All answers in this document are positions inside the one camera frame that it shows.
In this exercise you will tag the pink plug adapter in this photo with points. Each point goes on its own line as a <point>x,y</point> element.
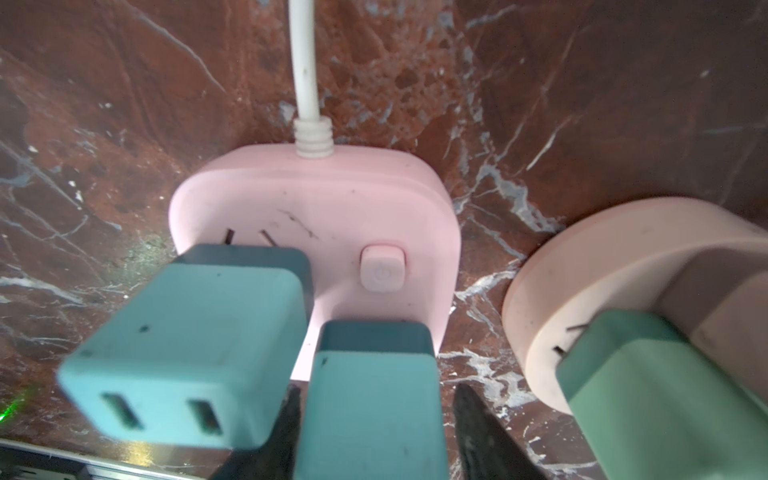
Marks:
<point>719,302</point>

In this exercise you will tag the pink square power strip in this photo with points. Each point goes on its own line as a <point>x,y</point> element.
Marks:
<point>377,226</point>

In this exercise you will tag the beige round power strip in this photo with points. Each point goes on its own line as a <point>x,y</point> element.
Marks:
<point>623,257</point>

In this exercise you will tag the teal plug adapter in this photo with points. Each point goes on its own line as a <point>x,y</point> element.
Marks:
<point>202,355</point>
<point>373,409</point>

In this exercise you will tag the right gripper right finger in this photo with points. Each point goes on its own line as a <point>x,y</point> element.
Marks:
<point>486,450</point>

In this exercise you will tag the aluminium front rail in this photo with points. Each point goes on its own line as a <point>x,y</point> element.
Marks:
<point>25,461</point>

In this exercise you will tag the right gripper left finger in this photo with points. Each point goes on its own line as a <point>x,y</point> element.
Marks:
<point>276,458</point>

